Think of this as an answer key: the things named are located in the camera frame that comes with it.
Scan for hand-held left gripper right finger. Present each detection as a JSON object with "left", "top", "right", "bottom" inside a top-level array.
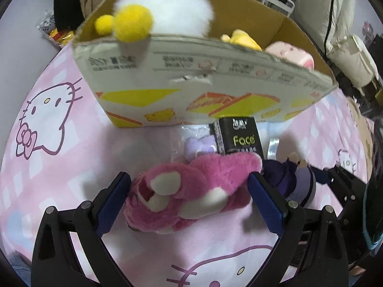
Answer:
[{"left": 247, "top": 171, "right": 350, "bottom": 287}]

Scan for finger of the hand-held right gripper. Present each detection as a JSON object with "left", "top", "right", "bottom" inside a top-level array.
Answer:
[
  {"left": 308, "top": 167, "right": 334, "bottom": 187},
  {"left": 327, "top": 164, "right": 368, "bottom": 207}
]

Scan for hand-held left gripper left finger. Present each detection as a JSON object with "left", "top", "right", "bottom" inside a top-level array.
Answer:
[{"left": 31, "top": 171, "right": 132, "bottom": 287}]

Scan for purple haired plush doll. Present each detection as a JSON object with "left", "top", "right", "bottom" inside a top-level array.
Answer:
[{"left": 262, "top": 152, "right": 317, "bottom": 207}]

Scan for pink bear plush toy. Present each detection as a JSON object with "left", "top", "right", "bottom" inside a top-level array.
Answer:
[{"left": 124, "top": 152, "right": 263, "bottom": 235}]

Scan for pink cake roll plush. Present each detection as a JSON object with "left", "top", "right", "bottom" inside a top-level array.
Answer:
[{"left": 265, "top": 41, "right": 315, "bottom": 72}]

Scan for printed cardboard box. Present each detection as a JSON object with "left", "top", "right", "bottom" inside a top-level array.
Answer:
[{"left": 73, "top": 0, "right": 338, "bottom": 128}]

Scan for yellow dog plush toy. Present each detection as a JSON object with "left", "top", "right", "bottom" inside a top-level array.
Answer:
[{"left": 221, "top": 29, "right": 263, "bottom": 51}]

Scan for white plush yellow feet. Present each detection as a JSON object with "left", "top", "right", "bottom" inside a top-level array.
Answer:
[{"left": 95, "top": 0, "right": 215, "bottom": 43}]

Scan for beige bear print blanket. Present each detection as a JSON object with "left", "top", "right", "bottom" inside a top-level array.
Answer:
[{"left": 347, "top": 99, "right": 377, "bottom": 186}]

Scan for black tissue packet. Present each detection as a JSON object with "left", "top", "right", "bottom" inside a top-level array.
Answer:
[{"left": 213, "top": 116, "right": 265, "bottom": 160}]

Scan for pink cat print bedsheet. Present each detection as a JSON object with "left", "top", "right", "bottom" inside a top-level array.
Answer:
[{"left": 0, "top": 45, "right": 374, "bottom": 287}]

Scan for lilac bow plush charm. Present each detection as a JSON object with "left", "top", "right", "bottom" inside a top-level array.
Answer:
[{"left": 183, "top": 135, "right": 219, "bottom": 163}]

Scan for person's leg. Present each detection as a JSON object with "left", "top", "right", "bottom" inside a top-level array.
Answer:
[{"left": 6, "top": 253, "right": 33, "bottom": 287}]

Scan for cream padded recliner chair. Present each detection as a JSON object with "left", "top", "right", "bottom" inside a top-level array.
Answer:
[{"left": 295, "top": 0, "right": 379, "bottom": 96}]

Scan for white trolley cart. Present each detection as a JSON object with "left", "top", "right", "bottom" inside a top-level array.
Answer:
[{"left": 248, "top": 0, "right": 295, "bottom": 18}]

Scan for pile of snack bags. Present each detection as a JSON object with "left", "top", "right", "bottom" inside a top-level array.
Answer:
[{"left": 36, "top": 10, "right": 75, "bottom": 47}]

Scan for dark hanging coats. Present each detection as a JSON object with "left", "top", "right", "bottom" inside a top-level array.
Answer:
[{"left": 54, "top": 0, "right": 87, "bottom": 30}]

